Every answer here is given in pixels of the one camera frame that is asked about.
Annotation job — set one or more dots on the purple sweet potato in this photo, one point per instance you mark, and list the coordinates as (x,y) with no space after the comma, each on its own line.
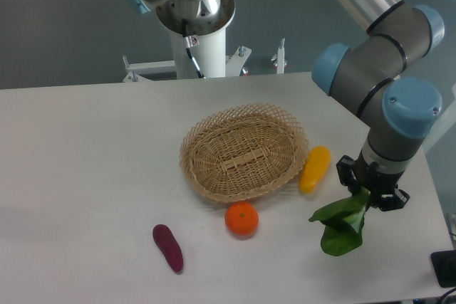
(168,245)

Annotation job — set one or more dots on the orange tangerine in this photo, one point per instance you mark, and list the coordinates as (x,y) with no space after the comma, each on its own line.
(241,218)

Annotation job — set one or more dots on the black device at table edge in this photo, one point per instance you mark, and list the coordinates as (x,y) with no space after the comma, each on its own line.
(443,263)

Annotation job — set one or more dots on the woven wicker basket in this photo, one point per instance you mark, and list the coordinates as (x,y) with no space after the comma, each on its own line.
(243,153)

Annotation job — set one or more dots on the green leafy vegetable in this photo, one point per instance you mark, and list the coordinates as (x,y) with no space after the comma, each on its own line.
(344,221)

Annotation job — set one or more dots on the white frame bracket with bolt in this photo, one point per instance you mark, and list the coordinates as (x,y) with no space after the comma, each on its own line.
(278,60)

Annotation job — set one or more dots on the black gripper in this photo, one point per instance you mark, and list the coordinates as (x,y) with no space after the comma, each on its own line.
(384,193)

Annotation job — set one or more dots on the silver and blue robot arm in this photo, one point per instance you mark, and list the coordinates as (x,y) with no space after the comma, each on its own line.
(366,80)

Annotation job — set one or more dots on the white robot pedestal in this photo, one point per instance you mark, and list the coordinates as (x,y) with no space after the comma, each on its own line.
(198,33)

